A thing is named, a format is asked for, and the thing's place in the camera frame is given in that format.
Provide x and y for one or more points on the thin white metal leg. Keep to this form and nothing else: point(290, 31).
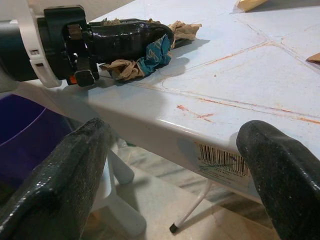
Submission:
point(192, 207)

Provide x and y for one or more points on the white plastic table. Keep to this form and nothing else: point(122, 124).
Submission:
point(212, 82)

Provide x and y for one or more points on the barcode sticker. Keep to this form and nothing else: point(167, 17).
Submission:
point(222, 160)

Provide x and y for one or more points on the crumpled brown paper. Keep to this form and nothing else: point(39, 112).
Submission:
point(186, 30)

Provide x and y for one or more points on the brown and blue wrapper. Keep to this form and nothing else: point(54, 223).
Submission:
point(150, 60)

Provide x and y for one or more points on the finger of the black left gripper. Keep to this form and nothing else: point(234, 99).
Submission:
point(130, 22)
point(125, 42)

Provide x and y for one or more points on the purple plastic bin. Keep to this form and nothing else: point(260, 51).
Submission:
point(22, 135)

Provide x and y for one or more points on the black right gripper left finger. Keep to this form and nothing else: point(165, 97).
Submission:
point(57, 185)

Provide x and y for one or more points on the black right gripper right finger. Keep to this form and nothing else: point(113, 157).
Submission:
point(282, 180)

